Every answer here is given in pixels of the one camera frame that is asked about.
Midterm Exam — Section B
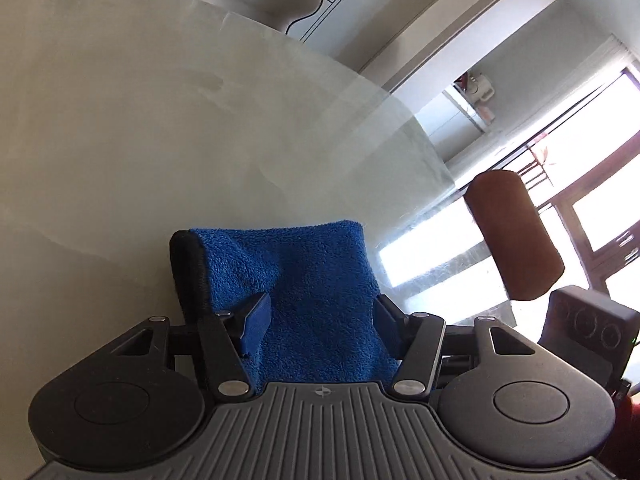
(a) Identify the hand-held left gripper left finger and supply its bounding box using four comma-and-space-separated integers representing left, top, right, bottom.
107, 291, 273, 401

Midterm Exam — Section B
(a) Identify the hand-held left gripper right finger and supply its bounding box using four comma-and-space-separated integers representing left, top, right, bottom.
372, 294, 536, 401

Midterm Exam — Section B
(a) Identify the blue towel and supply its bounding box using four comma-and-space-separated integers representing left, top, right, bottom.
170, 219, 402, 394

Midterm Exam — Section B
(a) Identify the dark red cloth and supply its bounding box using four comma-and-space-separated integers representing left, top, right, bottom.
597, 394, 640, 480

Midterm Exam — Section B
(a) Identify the white side counter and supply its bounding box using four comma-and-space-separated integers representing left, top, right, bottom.
414, 85, 497, 163

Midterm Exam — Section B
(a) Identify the white kettle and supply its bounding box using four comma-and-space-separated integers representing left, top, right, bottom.
466, 72, 497, 123

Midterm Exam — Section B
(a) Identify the brown window frame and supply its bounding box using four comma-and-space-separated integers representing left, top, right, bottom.
492, 55, 640, 311

